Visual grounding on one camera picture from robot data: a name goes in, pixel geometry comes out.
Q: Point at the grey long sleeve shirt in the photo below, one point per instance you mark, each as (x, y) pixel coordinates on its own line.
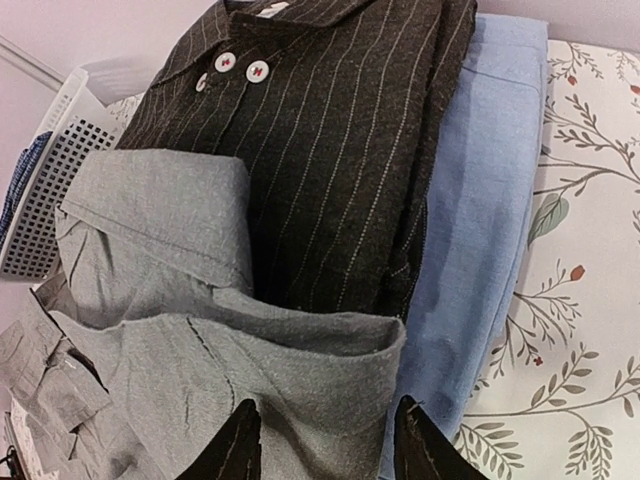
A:
(132, 358)

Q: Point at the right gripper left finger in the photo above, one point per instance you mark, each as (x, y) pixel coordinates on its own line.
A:
(235, 451)

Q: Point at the folded black striped shirt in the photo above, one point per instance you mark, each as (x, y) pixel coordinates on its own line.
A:
(335, 109)

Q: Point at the left aluminium frame post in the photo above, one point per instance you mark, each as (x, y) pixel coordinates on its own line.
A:
(30, 65)

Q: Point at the folded light blue shirt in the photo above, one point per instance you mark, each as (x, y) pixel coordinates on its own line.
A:
(478, 205)

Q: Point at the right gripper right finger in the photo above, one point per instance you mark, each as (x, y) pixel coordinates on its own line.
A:
(422, 452)

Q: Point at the white plastic laundry basket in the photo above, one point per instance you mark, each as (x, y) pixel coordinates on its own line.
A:
(83, 118)

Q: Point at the floral patterned tablecloth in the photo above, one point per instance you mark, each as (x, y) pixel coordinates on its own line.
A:
(558, 397)

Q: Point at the blue checked shirt in basket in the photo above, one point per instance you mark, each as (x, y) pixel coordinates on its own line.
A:
(23, 171)

